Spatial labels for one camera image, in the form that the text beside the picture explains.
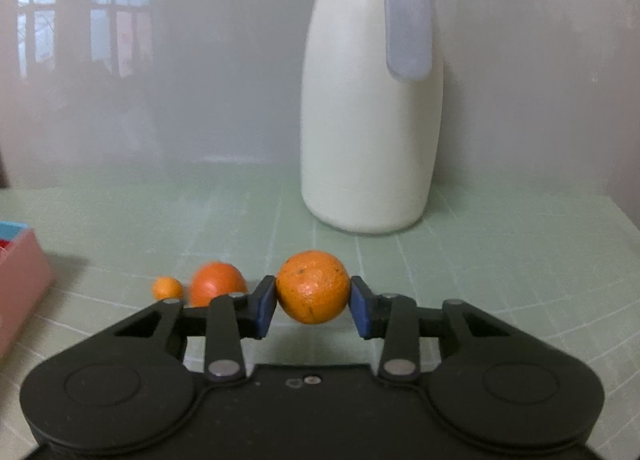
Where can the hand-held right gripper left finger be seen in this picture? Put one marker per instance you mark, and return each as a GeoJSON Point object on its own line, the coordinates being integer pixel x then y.
{"type": "Point", "coordinates": [265, 307]}

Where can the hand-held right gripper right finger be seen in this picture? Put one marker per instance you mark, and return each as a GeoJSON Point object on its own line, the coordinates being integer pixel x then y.
{"type": "Point", "coordinates": [361, 307]}

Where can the orange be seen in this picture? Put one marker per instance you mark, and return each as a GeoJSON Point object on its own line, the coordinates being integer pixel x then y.
{"type": "Point", "coordinates": [217, 282]}
{"type": "Point", "coordinates": [312, 286]}

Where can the small kumquat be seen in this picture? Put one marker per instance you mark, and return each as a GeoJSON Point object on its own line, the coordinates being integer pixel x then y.
{"type": "Point", "coordinates": [166, 288]}

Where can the green cutting mat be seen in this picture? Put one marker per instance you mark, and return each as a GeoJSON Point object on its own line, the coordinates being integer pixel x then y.
{"type": "Point", "coordinates": [500, 250]}

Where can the white jug with blue lid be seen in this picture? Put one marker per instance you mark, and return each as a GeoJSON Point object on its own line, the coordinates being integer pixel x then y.
{"type": "Point", "coordinates": [365, 140]}

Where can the pink cardboard box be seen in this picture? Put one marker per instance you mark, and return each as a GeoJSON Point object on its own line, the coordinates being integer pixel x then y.
{"type": "Point", "coordinates": [20, 290]}

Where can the red object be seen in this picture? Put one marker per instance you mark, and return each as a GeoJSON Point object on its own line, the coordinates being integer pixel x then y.
{"type": "Point", "coordinates": [3, 244]}

